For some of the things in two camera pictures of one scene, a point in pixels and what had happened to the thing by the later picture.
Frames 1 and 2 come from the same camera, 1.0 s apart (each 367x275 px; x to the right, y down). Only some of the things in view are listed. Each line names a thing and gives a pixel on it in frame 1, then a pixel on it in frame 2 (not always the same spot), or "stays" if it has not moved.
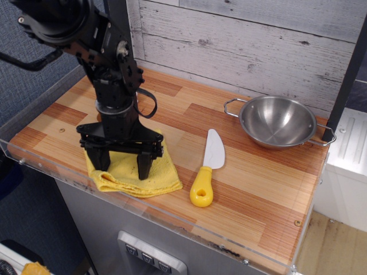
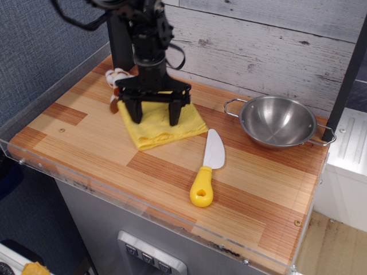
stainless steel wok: x=280 y=121 stays
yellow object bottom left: x=35 y=268 stays
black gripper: x=120 y=130 to x=152 y=83
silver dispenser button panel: x=137 y=256 stays
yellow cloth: x=123 y=176 to x=155 y=128
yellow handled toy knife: x=201 y=193 stays
